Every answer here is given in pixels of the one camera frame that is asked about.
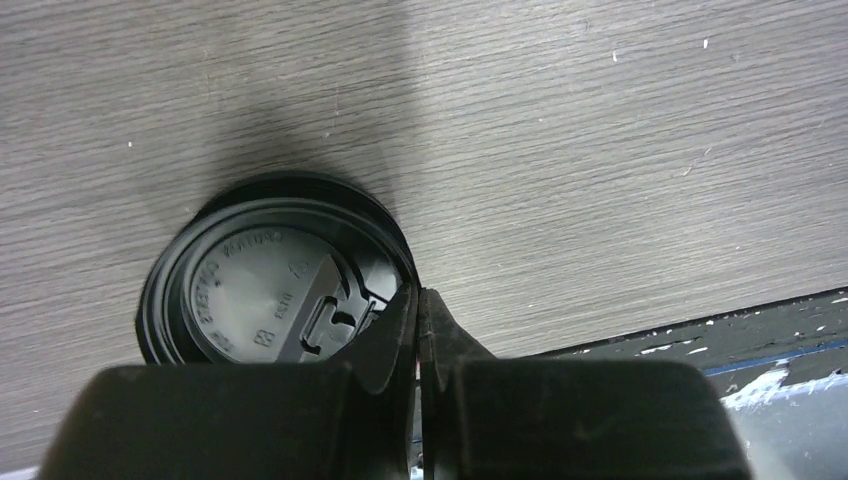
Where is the stack of black lids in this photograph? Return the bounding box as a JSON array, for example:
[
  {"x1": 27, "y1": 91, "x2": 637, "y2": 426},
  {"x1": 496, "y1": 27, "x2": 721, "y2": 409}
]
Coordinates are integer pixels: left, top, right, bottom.
[{"x1": 135, "y1": 171, "x2": 419, "y2": 365}]

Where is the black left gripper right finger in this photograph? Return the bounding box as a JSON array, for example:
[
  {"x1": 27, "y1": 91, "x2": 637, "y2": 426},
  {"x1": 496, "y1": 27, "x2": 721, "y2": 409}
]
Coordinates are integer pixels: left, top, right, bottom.
[{"x1": 418, "y1": 289, "x2": 752, "y2": 479}]

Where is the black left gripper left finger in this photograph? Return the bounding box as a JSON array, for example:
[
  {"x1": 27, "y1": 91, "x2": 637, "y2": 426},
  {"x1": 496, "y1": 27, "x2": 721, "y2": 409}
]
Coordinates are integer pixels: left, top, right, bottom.
[{"x1": 38, "y1": 285, "x2": 418, "y2": 479}]

